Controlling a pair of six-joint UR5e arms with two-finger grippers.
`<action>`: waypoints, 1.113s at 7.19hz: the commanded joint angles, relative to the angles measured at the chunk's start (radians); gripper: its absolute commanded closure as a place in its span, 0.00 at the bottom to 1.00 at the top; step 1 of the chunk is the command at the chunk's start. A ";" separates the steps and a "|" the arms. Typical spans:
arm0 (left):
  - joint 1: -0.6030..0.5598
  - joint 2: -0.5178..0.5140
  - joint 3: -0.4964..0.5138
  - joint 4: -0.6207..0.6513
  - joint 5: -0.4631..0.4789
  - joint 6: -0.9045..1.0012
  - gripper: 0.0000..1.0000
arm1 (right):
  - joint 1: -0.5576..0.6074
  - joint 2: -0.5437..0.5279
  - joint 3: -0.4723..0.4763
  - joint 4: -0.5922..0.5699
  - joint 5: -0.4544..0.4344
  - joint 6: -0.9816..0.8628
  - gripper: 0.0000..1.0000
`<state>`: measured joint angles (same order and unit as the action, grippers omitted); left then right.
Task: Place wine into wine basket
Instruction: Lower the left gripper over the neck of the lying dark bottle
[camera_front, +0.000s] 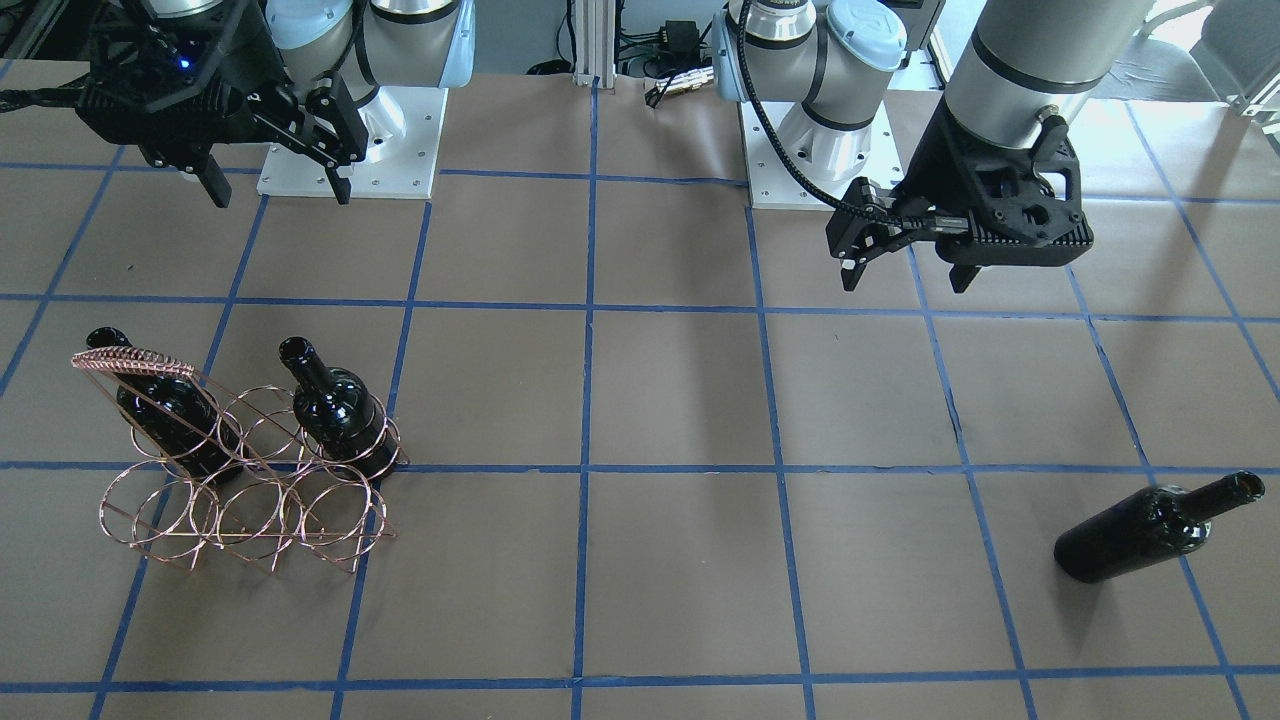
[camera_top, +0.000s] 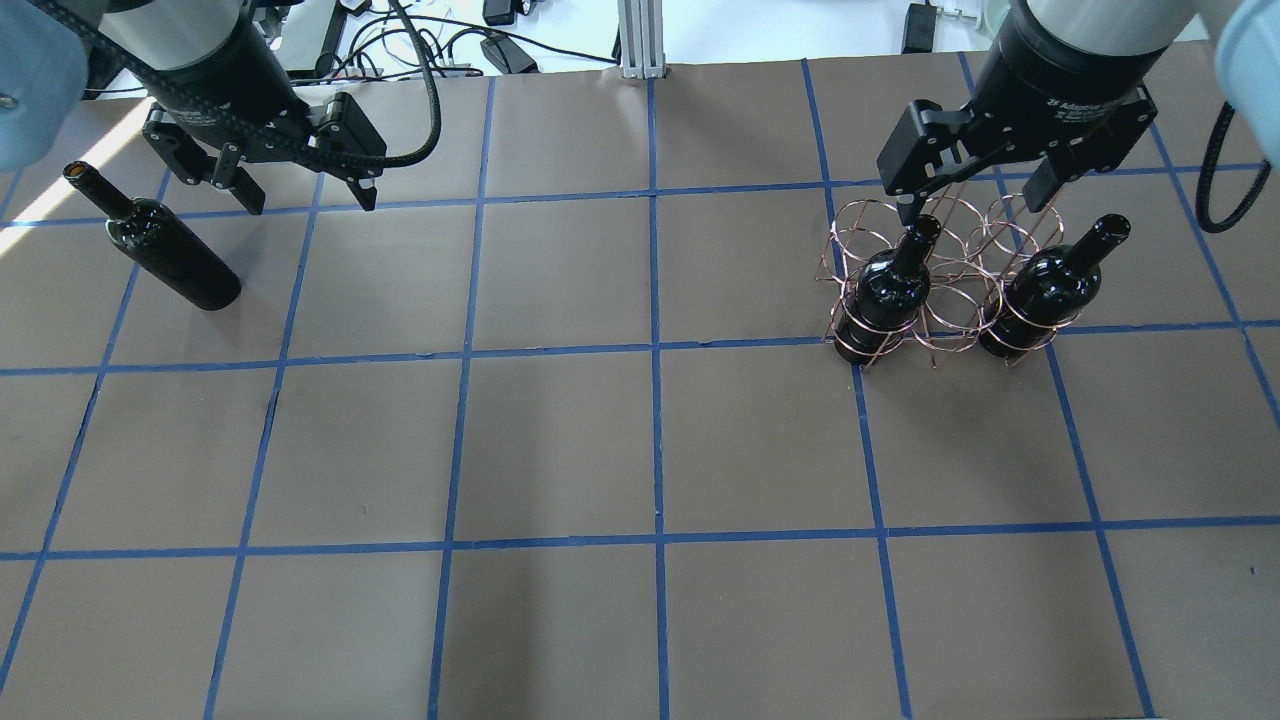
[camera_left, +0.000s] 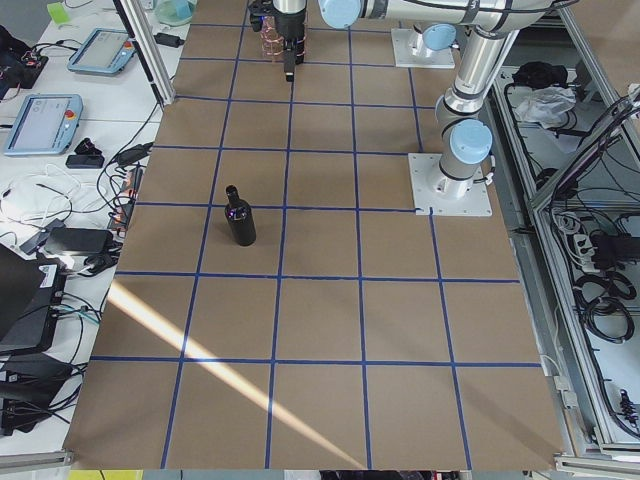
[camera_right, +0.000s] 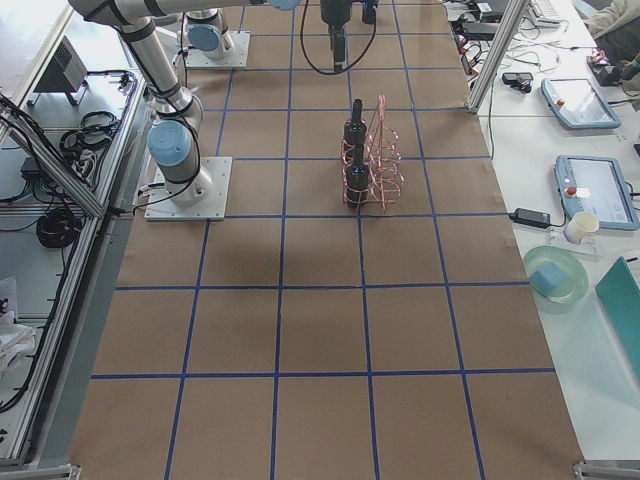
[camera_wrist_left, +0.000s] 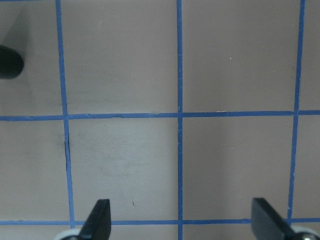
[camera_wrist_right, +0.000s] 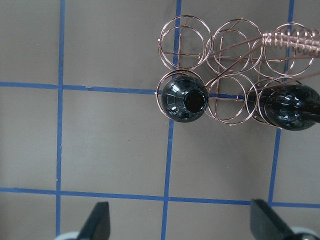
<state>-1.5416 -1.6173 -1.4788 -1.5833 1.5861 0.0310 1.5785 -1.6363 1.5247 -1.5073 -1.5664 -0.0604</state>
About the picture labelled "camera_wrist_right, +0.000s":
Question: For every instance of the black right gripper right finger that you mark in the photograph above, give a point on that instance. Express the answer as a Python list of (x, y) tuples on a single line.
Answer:
[(265, 223)]

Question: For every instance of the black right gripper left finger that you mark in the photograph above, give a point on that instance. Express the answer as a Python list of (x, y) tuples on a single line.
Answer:
[(97, 225)]

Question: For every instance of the dark wine bottle in basket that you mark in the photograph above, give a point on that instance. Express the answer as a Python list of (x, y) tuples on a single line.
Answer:
[(184, 99)]

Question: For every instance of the copper wire wine basket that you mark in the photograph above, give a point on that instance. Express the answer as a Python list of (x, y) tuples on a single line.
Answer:
[(235, 60)]

